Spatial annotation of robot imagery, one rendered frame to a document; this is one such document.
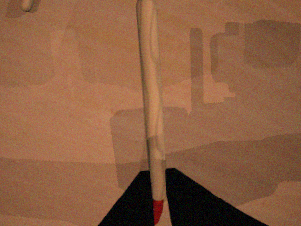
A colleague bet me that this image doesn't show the tan wooden stick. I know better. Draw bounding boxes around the tan wooden stick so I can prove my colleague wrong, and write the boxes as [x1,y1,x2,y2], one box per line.
[20,0,35,13]

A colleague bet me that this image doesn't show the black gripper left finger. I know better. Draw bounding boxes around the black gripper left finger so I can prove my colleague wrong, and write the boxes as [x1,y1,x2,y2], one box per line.
[98,171,155,226]

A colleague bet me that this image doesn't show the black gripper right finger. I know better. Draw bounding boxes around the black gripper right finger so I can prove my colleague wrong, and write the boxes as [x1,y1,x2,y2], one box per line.
[166,168,270,226]

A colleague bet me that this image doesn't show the thin wooden stick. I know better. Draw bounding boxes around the thin wooden stick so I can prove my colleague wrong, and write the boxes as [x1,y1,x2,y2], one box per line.
[135,0,166,225]

